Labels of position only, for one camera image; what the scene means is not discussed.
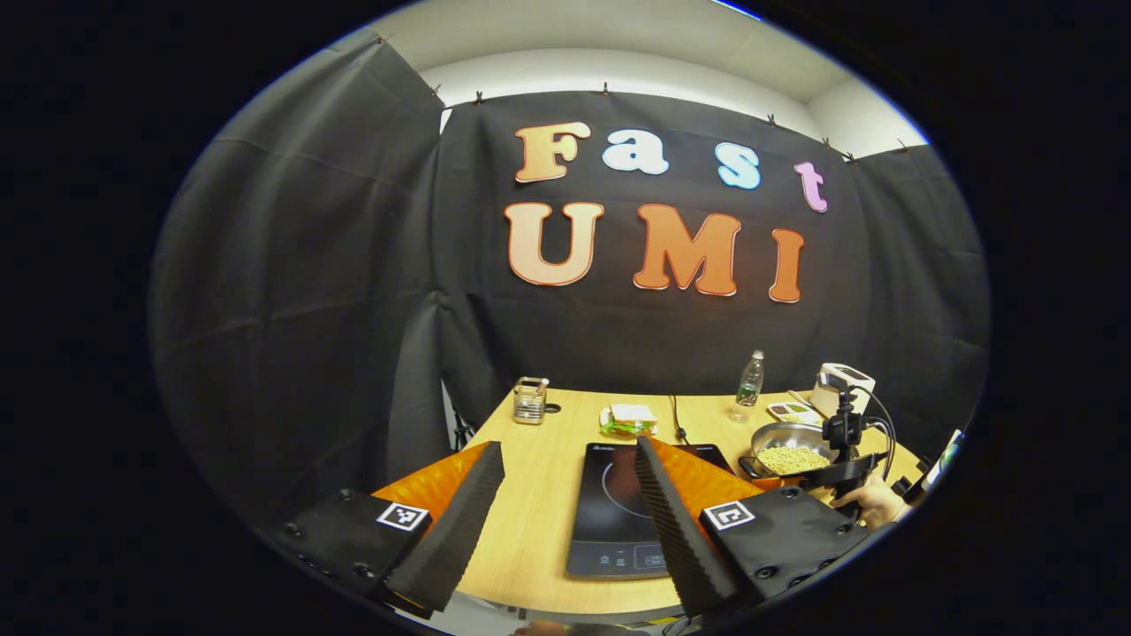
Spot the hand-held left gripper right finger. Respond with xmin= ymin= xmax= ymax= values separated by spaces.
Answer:
xmin=634 ymin=434 xmax=874 ymax=620

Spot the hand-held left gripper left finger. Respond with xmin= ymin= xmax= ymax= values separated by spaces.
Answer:
xmin=262 ymin=440 xmax=507 ymax=620

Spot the steel pot with black handle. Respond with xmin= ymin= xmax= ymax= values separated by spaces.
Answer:
xmin=740 ymin=421 xmax=884 ymax=483

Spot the black induction cooktop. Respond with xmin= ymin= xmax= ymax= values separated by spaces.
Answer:
xmin=565 ymin=442 xmax=740 ymax=582

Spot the white toaster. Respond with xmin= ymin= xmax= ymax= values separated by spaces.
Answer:
xmin=809 ymin=362 xmax=877 ymax=421

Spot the pile of yellow soybeans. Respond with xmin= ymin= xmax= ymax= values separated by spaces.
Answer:
xmin=757 ymin=446 xmax=831 ymax=475

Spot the white divided spice dish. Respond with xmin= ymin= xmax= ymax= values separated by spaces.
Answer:
xmin=766 ymin=400 xmax=824 ymax=426

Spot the clear plastic water bottle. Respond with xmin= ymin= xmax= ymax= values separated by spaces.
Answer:
xmin=731 ymin=349 xmax=767 ymax=424

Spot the sandwich on white plate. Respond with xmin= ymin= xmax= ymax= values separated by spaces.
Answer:
xmin=598 ymin=403 xmax=660 ymax=439

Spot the black backdrop cloth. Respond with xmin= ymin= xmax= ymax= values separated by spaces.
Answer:
xmin=148 ymin=31 xmax=991 ymax=531

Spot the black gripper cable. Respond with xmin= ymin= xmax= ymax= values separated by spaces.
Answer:
xmin=848 ymin=383 xmax=899 ymax=483

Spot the metal wire utensil holder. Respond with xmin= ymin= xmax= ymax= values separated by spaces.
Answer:
xmin=512 ymin=376 xmax=551 ymax=427

